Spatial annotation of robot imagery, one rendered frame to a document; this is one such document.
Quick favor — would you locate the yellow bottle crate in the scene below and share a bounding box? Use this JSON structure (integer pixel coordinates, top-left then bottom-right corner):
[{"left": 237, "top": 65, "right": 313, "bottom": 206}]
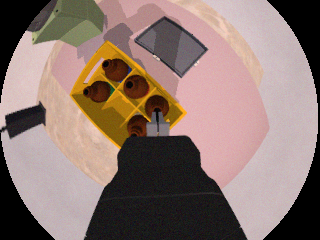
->
[{"left": 70, "top": 40, "right": 187, "bottom": 149}]

